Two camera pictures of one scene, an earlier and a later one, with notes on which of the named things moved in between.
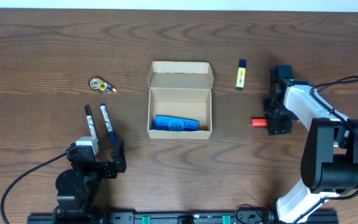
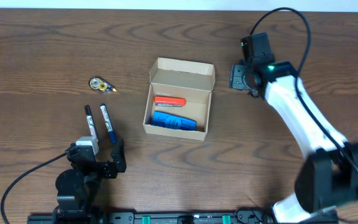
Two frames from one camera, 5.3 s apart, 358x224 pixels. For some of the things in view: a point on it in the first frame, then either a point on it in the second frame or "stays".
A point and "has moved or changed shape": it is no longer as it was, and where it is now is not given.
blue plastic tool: [176, 124] has moved or changed shape
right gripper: [278, 116] to [237, 77]
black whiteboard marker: [92, 127] stays
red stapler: [259, 122] to [169, 101]
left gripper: [101, 168] stays
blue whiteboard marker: [108, 123] stays
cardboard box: [179, 100] has moved or changed shape
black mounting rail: [242, 218] stays
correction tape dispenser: [99, 83] stays
